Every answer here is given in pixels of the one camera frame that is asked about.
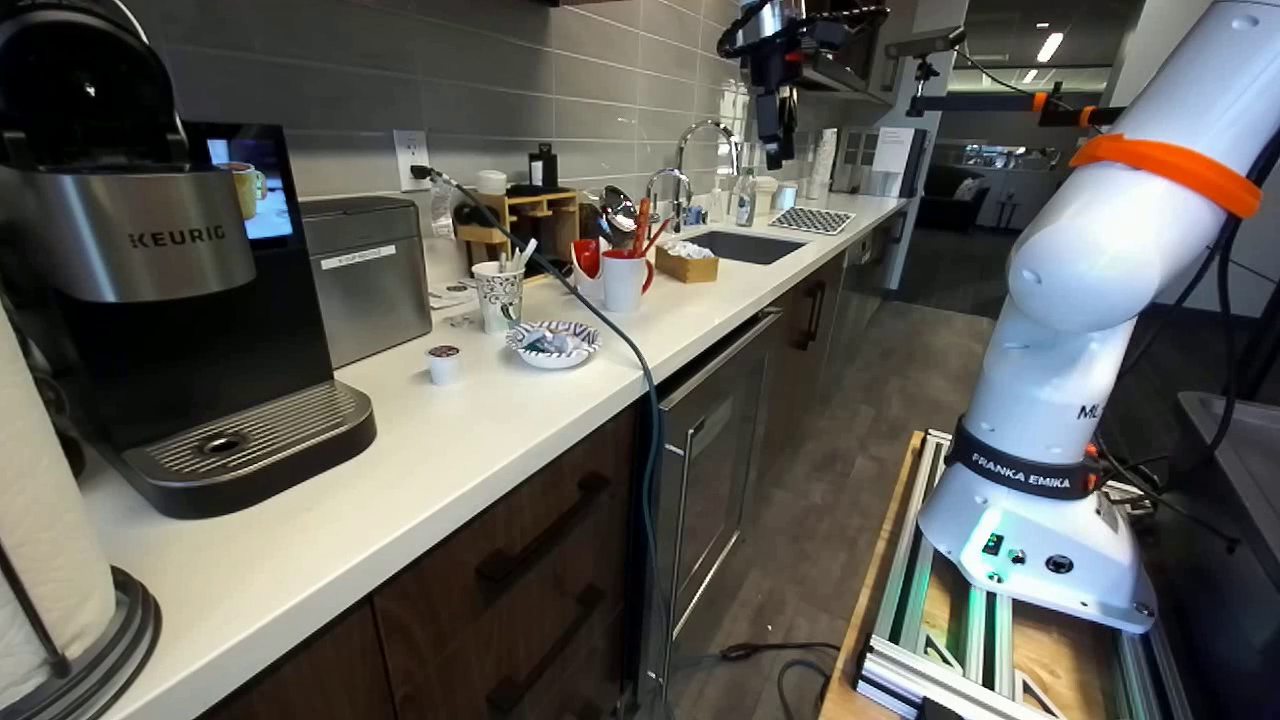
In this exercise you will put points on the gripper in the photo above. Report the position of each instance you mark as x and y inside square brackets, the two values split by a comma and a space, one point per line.
[772, 90]

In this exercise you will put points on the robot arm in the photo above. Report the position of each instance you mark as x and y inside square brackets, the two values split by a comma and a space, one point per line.
[1090, 300]

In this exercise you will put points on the white mug with red inside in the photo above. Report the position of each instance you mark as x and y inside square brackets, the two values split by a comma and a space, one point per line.
[586, 262]

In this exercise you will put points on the white cup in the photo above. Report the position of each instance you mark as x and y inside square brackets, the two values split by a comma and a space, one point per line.
[491, 183]

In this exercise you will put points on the patterned paper coffee cup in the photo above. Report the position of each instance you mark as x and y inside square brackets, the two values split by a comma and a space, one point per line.
[498, 300]

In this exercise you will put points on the white coffee pod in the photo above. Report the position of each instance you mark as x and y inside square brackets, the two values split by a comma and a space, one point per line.
[444, 366]

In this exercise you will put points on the black and silver coffee machine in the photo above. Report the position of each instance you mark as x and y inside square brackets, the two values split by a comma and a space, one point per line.
[150, 300]

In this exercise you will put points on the tall chrome tap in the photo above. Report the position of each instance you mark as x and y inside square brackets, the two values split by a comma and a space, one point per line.
[690, 140]

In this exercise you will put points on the white container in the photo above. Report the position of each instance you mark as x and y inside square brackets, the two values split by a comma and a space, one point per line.
[766, 197]

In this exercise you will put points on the clear soap bottle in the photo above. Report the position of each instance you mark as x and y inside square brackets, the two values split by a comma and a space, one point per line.
[746, 205]

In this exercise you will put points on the patterned drying mat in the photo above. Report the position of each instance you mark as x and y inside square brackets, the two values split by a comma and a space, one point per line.
[812, 220]

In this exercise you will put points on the small chrome tap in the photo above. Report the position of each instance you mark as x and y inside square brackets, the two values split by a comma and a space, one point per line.
[683, 195]

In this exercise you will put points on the white paper sign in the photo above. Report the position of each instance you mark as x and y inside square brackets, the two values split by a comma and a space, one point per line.
[893, 160]

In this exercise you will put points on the sink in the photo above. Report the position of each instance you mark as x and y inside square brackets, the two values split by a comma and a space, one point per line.
[745, 247]

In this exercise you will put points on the bundle of red stir sticks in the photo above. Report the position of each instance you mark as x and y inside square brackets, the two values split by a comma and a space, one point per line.
[643, 228]

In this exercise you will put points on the silver ladle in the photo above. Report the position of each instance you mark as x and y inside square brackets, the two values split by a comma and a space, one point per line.
[620, 208]

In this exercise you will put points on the wooden box of sachets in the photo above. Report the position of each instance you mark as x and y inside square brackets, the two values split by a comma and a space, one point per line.
[686, 266]

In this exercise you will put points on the dark sofa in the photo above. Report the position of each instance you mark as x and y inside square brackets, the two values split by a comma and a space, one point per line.
[950, 200]

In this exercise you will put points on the black bottle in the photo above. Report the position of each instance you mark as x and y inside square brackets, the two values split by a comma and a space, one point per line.
[543, 168]

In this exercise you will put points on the wooden organizer rack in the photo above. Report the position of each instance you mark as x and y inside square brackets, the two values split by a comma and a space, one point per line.
[530, 222]

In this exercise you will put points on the bunch of white sachets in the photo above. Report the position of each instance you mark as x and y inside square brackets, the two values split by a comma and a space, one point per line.
[522, 255]

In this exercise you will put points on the patterned bowl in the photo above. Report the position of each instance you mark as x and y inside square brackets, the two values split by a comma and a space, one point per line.
[553, 346]

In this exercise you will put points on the clear plastic bottle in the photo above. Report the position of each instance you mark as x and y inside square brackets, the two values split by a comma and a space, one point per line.
[442, 210]

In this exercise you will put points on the dishwasher door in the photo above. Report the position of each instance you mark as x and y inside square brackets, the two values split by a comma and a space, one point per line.
[715, 470]

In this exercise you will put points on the brushed steel box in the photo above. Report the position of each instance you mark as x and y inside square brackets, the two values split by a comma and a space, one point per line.
[365, 280]

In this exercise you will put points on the wooden drawer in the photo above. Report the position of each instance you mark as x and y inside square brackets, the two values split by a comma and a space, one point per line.
[540, 670]
[520, 520]

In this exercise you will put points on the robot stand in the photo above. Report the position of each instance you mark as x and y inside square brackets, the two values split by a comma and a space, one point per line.
[1050, 670]

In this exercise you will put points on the paper towel roll on holder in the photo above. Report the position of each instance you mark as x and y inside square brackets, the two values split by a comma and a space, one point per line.
[40, 540]

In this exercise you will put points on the camera on mount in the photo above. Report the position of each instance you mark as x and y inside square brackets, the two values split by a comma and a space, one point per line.
[925, 45]

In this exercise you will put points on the white wall socket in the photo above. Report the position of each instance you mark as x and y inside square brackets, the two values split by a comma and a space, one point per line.
[411, 158]

